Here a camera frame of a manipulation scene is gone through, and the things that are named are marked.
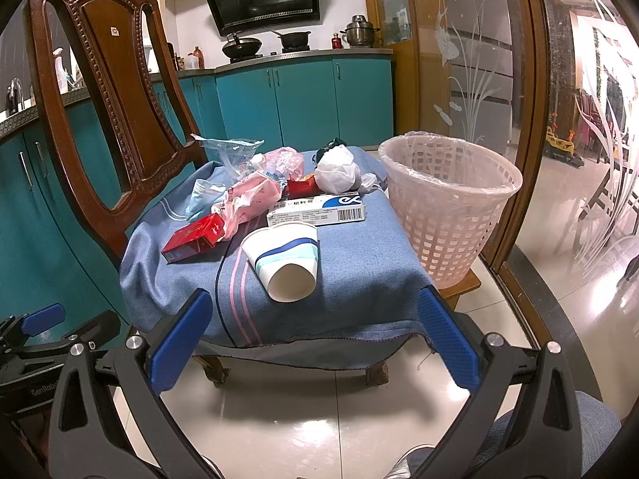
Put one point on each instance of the dark green wrapper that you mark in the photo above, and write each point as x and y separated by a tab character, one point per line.
329	146

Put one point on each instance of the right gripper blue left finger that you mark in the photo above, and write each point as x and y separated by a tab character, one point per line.
86	436

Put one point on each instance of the black wok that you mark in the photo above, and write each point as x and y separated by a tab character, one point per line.
237	49

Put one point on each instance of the red small bottle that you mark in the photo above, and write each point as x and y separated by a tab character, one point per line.
336	41

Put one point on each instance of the yellow toy vehicle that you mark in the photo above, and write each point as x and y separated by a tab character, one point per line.
561	149

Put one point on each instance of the wooden glass display cabinet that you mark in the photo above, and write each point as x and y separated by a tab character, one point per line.
394	24

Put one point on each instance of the clear plastic bag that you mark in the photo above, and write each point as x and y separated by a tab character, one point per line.
233	162

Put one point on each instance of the brown sauce bottle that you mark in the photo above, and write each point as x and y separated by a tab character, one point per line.
197	52

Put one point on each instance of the white spray bottle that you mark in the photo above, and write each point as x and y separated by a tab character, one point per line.
60	71

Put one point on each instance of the carved wooden chair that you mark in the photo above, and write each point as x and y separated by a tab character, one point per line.
149	159

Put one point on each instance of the white blue medicine box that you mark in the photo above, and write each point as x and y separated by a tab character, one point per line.
321	210

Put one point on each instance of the small red wrapper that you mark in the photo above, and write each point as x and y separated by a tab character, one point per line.
304	188

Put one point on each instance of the steel stock pot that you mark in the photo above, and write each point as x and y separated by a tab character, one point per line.
360	32

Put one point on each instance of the white blue paper cup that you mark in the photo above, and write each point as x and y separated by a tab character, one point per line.
285	259

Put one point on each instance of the white plastic bag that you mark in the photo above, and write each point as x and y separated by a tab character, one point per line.
337	173

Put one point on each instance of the teal kitchen cabinets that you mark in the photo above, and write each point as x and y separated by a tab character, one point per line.
302	100

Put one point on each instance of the black cooking pot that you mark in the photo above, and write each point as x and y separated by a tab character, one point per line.
293	41

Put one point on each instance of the pink plastic bag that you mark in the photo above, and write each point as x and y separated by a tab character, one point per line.
260	189

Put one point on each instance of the blue striped cloth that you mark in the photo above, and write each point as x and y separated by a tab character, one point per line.
363	309

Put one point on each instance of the white plastic trash basket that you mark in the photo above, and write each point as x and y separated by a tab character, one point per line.
449	195

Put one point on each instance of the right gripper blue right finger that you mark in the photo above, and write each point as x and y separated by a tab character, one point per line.
543	436

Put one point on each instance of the etched glass sliding door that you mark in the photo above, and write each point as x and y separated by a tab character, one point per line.
498	73

